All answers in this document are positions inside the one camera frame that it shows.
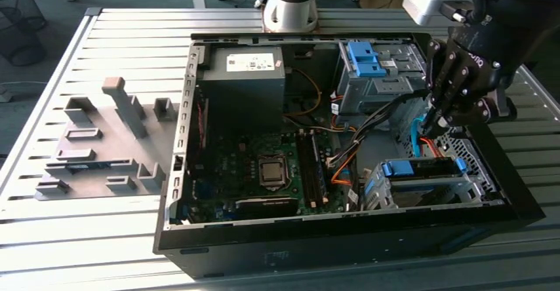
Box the black CPU socket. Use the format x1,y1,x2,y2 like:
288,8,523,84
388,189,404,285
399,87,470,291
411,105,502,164
257,154,289,190

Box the red black twisted wire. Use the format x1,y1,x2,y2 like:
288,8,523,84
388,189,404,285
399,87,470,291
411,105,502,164
197,99,210,149

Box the silver CPU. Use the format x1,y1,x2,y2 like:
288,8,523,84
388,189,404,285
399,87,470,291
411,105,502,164
261,161,285,180

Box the black cable bundle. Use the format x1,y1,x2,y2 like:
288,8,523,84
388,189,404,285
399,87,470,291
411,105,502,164
327,89,432,169

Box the blue data wire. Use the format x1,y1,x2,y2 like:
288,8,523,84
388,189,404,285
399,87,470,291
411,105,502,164
411,113,429,158

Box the red orange power wire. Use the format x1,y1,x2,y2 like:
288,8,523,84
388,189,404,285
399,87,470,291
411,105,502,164
419,135,444,158

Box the black PC case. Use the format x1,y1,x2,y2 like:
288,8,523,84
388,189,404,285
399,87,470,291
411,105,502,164
151,31,547,279

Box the green motherboard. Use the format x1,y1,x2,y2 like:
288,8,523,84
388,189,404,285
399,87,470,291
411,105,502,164
186,127,353,223

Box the grey power supply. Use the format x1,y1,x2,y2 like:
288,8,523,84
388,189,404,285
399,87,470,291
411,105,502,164
200,45,289,128

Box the white grey wire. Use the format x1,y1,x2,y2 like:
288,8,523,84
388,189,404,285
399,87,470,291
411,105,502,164
284,116,356,134

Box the black graphics card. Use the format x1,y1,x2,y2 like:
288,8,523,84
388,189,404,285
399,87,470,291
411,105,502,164
234,195,303,220

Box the hard disk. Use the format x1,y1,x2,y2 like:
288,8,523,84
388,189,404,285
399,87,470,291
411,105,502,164
365,157,468,206

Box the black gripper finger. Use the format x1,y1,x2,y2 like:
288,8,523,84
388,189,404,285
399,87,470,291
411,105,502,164
431,96,499,138
423,39,474,138

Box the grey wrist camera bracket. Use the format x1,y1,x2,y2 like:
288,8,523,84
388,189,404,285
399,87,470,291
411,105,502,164
494,86,520,122

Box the blue plastic drive latch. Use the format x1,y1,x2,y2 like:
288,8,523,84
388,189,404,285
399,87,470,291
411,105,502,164
344,41,392,78

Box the silver optical drive cage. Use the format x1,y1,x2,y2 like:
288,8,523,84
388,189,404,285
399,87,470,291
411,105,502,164
336,41,432,117

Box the orange wire with white plug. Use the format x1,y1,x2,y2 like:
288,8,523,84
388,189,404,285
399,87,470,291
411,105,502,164
331,92,352,134

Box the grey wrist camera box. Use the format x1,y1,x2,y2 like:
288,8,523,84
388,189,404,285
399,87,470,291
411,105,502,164
401,0,476,27

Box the yellow wire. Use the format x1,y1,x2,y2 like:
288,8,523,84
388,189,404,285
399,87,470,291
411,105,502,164
282,68,324,119

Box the dark blue RAM stick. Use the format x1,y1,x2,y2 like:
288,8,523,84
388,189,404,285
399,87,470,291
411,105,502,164
65,163,110,171

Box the black wire waste basket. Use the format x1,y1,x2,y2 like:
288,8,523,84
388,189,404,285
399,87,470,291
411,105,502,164
0,0,47,68

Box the silver disk bay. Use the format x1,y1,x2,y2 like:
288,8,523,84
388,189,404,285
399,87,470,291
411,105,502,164
361,155,499,212

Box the grey parts rack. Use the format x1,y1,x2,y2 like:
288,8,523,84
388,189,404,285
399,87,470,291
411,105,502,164
34,76,184,203

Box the orange flat wire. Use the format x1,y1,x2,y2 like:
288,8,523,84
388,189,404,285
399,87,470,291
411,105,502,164
329,159,356,186

